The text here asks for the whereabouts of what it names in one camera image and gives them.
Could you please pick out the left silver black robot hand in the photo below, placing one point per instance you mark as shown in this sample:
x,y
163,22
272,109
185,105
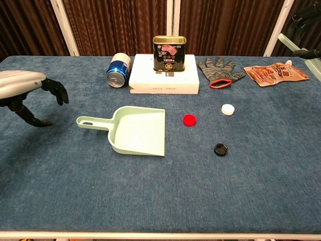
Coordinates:
x,y
20,84

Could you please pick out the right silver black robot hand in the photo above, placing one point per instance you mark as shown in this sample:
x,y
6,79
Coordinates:
x,y
307,16

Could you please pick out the mint green hand brush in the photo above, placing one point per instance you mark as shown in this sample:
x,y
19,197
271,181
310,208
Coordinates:
x,y
286,39

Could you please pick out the white bottle cap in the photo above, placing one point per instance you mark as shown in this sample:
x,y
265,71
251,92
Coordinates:
x,y
228,109

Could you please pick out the mint green plastic dustpan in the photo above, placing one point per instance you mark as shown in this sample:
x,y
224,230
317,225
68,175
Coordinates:
x,y
140,130

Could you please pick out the red bottle cap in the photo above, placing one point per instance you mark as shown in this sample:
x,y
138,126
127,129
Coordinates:
x,y
189,120

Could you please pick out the black bottle cap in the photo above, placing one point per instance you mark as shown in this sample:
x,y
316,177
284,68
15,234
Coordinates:
x,y
221,149

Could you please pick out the dark brown curtain panel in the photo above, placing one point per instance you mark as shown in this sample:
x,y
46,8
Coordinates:
x,y
225,25
286,51
113,25
25,25

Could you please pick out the orange spout pouch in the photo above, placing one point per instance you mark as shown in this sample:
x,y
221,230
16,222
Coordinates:
x,y
273,74

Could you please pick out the blue soda can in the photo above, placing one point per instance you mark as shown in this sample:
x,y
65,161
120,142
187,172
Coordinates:
x,y
118,71

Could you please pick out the grey knitted work glove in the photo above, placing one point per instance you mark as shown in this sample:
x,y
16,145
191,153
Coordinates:
x,y
218,70

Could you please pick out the blue table cloth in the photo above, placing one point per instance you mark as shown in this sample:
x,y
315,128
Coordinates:
x,y
75,188

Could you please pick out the black luncheon meat tin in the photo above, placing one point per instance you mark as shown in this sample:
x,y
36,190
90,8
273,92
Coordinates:
x,y
169,56

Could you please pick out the white flat box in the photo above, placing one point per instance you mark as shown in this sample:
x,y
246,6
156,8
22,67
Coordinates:
x,y
164,81

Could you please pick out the white frame post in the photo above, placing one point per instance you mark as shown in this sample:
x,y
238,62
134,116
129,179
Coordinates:
x,y
173,15
278,25
64,25

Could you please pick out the white table frame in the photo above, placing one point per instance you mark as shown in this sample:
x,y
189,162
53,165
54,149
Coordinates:
x,y
160,236

